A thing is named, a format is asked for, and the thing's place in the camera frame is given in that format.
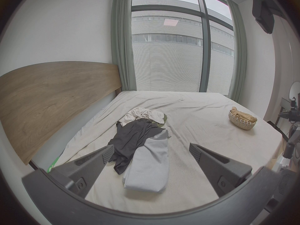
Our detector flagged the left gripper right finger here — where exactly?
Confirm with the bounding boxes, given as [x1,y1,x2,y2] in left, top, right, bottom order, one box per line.
[189,143,253,199]

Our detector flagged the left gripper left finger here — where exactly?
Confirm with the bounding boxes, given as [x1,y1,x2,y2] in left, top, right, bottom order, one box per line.
[50,145,115,198]

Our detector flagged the tan shorts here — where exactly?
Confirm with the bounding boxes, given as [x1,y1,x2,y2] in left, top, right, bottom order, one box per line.
[231,107,257,123]

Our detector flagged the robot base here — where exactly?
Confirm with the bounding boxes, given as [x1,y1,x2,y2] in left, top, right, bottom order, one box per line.
[265,158,300,220]

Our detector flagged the round woven basket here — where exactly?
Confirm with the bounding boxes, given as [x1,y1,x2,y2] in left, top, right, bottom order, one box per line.
[228,106,258,130]

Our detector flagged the black garment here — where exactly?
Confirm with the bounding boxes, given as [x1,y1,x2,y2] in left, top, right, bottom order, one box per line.
[107,120,166,175]

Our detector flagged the bed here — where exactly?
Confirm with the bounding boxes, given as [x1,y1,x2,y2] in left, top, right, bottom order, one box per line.
[0,61,283,215]

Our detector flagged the pale grey garment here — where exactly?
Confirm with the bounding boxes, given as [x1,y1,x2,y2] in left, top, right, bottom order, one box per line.
[123,129,172,193]

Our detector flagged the green garment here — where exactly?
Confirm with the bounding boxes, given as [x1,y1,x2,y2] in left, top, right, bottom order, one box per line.
[150,114,168,128]

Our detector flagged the white garment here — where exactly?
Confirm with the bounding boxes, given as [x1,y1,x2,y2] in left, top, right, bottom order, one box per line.
[120,107,165,127]

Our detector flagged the green printed package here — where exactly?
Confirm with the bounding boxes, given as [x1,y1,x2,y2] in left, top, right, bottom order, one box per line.
[46,156,62,173]

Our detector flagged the window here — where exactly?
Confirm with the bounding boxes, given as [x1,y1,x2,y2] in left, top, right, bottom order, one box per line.
[130,0,235,95]

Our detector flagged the grey-green curtain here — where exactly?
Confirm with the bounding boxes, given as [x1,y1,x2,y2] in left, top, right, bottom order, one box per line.
[226,0,248,104]
[111,0,137,91]

